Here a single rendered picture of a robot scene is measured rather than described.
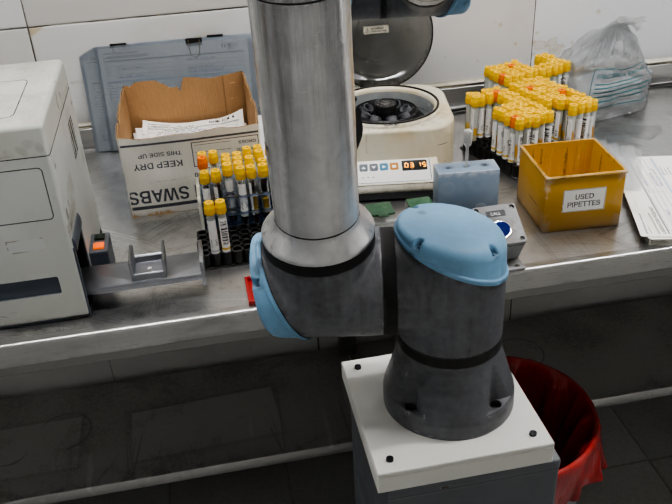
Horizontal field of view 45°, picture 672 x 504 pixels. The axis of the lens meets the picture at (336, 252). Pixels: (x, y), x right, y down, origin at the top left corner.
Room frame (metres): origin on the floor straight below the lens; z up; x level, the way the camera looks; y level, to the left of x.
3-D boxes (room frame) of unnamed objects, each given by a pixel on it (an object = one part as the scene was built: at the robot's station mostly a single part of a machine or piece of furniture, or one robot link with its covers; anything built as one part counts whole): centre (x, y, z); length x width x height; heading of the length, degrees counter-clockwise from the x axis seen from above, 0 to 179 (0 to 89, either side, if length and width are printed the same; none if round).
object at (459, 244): (0.72, -0.11, 1.07); 0.13 x 0.12 x 0.14; 88
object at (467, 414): (0.72, -0.12, 0.95); 0.15 x 0.15 x 0.10
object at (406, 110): (1.42, -0.11, 0.97); 0.15 x 0.15 x 0.07
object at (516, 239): (1.07, -0.24, 0.92); 0.13 x 0.07 x 0.08; 9
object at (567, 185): (1.19, -0.39, 0.93); 0.13 x 0.13 x 0.10; 5
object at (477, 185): (1.18, -0.22, 0.92); 0.10 x 0.07 x 0.10; 94
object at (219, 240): (1.12, 0.14, 0.93); 0.17 x 0.09 x 0.11; 100
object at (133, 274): (1.00, 0.30, 0.92); 0.21 x 0.07 x 0.05; 99
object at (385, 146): (1.40, -0.11, 0.94); 0.30 x 0.24 x 0.12; 0
